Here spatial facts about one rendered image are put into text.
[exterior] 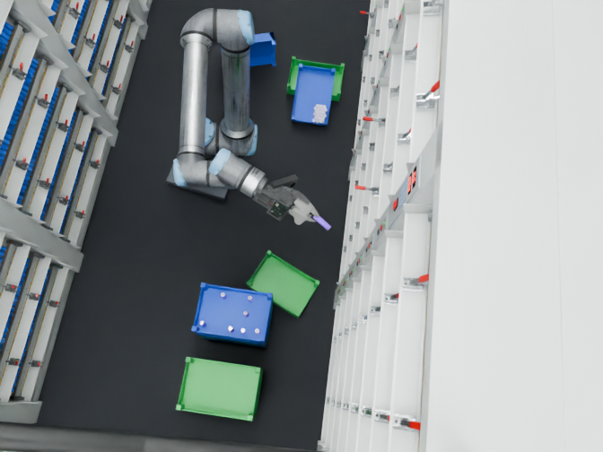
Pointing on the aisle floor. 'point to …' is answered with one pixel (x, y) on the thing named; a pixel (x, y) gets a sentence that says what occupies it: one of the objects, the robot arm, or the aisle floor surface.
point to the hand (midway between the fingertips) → (314, 215)
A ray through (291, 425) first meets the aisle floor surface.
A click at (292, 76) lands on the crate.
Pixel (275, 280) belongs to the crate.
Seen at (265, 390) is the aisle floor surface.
